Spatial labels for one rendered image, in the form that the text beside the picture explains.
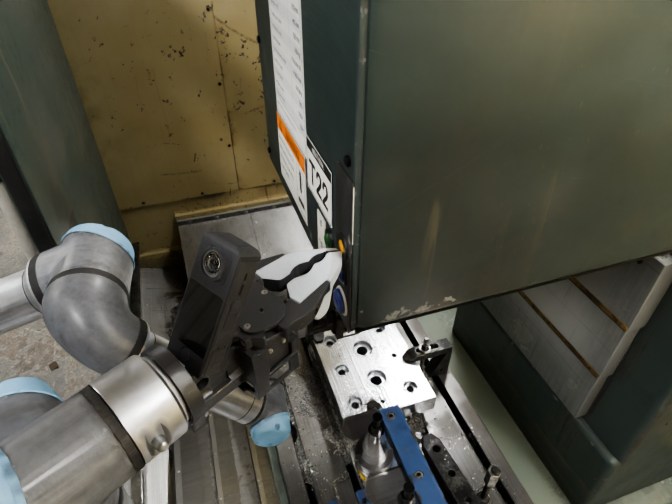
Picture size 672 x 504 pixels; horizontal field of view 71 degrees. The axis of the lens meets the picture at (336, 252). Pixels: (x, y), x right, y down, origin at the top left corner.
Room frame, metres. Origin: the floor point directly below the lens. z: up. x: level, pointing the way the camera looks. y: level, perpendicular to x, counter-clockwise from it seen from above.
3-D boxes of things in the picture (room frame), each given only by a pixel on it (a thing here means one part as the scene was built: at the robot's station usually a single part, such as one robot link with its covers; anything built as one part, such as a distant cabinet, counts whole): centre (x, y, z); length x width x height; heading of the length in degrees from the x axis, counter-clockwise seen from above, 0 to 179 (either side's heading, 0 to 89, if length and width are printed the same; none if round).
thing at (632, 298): (0.87, -0.53, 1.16); 0.48 x 0.05 x 0.51; 18
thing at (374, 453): (0.40, -0.06, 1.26); 0.04 x 0.04 x 0.07
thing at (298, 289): (0.34, 0.02, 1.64); 0.09 x 0.03 x 0.06; 138
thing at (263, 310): (0.27, 0.10, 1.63); 0.12 x 0.08 x 0.09; 138
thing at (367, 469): (0.40, -0.06, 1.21); 0.06 x 0.06 x 0.03
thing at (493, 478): (0.47, -0.32, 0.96); 0.03 x 0.03 x 0.13
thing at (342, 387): (0.76, -0.08, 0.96); 0.29 x 0.23 x 0.05; 18
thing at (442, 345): (0.79, -0.23, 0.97); 0.13 x 0.03 x 0.15; 108
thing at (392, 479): (0.35, -0.08, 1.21); 0.07 x 0.05 x 0.01; 108
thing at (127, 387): (0.21, 0.15, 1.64); 0.08 x 0.05 x 0.08; 48
